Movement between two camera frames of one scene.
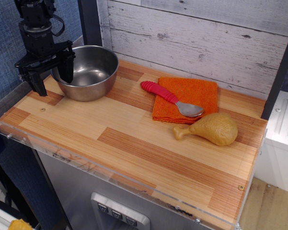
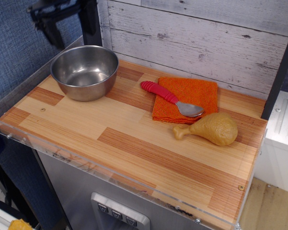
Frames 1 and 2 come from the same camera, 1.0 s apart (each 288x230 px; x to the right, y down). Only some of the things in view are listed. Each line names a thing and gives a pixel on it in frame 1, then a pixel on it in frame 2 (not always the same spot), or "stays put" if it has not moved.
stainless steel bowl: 95,70 stays put
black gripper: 38,39 -> 43,15
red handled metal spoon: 186,109 stays put
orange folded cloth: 201,94 stays put
